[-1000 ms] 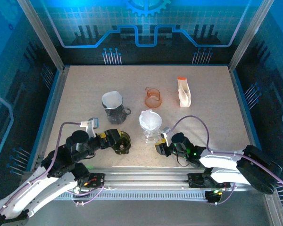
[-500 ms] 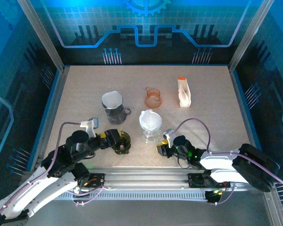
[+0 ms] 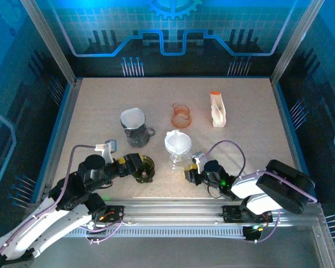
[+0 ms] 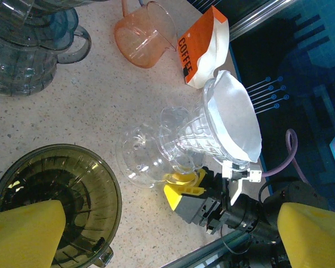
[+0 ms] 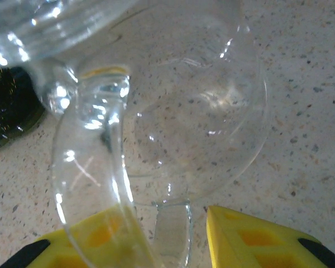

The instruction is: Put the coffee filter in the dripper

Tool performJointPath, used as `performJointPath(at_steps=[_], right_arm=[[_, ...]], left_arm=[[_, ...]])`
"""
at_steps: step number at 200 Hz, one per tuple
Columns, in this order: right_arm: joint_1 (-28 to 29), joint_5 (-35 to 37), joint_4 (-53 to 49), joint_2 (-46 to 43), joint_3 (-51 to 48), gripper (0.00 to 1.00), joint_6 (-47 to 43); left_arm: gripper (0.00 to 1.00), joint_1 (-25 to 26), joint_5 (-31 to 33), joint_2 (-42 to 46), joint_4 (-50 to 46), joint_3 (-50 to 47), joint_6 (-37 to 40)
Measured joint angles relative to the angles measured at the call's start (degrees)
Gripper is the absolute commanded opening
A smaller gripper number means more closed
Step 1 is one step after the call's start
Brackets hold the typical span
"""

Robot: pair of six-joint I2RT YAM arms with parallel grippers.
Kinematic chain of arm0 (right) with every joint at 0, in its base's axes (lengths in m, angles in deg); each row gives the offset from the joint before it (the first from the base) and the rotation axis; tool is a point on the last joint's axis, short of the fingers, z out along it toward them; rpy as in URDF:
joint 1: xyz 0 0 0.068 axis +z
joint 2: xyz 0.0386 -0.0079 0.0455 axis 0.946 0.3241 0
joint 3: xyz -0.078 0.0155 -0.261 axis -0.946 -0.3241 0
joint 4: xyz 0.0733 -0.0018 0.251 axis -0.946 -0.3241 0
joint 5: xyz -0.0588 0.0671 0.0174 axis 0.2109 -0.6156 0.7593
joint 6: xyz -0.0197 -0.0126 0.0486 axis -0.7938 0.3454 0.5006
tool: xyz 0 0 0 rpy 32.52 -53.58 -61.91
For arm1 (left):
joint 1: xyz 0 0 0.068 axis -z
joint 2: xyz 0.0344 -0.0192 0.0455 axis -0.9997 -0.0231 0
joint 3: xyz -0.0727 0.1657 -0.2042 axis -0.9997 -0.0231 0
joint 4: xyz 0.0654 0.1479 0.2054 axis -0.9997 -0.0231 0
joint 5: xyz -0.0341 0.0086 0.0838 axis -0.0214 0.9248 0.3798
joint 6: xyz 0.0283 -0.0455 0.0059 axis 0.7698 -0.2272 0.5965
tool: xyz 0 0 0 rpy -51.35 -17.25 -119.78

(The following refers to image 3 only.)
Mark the clear glass carafe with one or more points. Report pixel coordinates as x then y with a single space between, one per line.
180 163

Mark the olive green coffee dripper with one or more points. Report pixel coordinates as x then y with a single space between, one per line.
146 173

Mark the smoke grey coffee dripper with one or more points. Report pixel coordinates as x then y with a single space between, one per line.
138 138

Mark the white paper coffee filter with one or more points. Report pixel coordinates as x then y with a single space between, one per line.
132 118
177 142

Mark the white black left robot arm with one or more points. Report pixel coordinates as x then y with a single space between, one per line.
44 229

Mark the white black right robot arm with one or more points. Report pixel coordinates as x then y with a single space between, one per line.
284 184

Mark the orange translucent coffee dripper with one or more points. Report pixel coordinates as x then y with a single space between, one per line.
181 124

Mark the cream filter holder orange cap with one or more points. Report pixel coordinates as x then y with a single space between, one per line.
219 120

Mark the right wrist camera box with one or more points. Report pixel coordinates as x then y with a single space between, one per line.
198 155

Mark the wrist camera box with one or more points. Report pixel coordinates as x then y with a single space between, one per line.
113 145
198 155

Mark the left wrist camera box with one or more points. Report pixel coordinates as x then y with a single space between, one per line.
113 145

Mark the aluminium front rail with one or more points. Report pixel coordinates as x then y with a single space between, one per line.
170 210

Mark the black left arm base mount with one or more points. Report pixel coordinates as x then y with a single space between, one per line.
115 212

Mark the aluminium side rail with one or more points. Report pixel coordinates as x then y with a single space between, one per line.
61 145

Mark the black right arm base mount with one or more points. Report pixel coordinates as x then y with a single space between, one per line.
231 215

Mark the aluminium frame post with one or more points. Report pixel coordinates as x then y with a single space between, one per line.
295 42
51 42
326 248

